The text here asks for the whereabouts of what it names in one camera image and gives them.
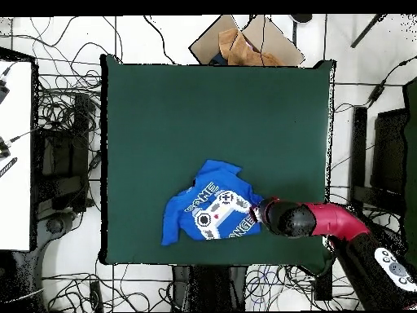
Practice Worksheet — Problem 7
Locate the blue printed T-shirt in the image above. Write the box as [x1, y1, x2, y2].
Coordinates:
[160, 158, 266, 247]

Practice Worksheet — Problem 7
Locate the black table leg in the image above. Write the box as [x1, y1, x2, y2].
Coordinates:
[313, 266, 334, 302]

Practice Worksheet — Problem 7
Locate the dark green table cloth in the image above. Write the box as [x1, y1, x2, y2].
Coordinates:
[99, 53, 336, 275]
[400, 77, 417, 262]

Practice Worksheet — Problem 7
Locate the dark blue cloth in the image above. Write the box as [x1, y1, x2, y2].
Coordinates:
[208, 52, 230, 66]

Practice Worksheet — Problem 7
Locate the tan cloth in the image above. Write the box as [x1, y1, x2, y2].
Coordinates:
[217, 28, 287, 67]

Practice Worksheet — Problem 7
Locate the black power adapter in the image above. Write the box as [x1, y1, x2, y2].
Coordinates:
[367, 81, 386, 107]

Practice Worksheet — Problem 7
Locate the brown cardboard box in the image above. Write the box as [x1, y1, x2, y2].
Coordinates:
[188, 14, 305, 68]

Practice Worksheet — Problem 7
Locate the black power strip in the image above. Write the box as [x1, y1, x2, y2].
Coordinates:
[89, 280, 104, 313]

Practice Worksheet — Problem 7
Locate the person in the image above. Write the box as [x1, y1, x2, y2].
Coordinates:
[288, 13, 314, 24]

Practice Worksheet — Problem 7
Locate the black rod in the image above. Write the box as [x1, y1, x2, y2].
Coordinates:
[350, 13, 387, 49]

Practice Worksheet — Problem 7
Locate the white table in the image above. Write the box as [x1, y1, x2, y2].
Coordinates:
[0, 48, 37, 253]

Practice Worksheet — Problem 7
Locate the black ribbed strip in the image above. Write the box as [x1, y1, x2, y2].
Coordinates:
[0, 156, 19, 179]

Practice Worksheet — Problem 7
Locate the black device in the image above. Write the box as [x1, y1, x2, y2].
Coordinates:
[0, 77, 11, 106]
[0, 135, 13, 161]

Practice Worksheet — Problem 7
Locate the blue black cable tangle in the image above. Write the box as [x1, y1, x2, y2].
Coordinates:
[244, 264, 315, 311]

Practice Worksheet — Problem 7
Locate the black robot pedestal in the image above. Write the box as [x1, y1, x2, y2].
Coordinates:
[171, 264, 249, 312]

